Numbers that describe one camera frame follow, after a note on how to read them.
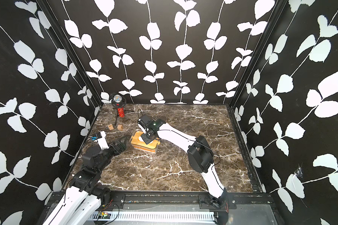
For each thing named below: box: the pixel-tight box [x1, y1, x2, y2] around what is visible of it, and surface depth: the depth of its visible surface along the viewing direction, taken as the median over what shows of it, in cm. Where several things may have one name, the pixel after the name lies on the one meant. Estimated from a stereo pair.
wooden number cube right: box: [116, 124, 124, 131], surface depth 106 cm
